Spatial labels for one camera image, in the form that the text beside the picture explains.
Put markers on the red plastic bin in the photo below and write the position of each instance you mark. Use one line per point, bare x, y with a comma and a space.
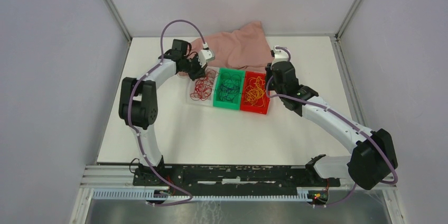
253, 97

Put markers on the white cable duct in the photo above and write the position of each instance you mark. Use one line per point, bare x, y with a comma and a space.
154, 195

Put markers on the translucent white bin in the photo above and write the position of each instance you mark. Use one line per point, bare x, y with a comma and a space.
201, 91

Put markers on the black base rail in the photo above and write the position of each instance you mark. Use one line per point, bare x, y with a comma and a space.
222, 180

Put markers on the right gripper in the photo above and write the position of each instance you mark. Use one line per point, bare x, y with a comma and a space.
269, 70

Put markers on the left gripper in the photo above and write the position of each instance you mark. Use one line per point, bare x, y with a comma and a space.
200, 72

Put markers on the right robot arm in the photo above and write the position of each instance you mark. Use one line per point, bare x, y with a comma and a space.
371, 159

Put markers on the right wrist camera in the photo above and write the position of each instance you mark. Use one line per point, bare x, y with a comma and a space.
280, 53

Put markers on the pink cloth shorts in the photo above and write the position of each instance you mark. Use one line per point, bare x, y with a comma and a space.
243, 49

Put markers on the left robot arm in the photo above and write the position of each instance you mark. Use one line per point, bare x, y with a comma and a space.
138, 104

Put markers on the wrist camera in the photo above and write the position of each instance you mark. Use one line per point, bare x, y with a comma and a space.
280, 53
205, 56

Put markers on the green plastic bin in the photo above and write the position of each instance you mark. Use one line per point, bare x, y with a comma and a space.
228, 89

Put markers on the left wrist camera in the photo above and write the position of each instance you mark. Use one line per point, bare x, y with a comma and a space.
205, 56

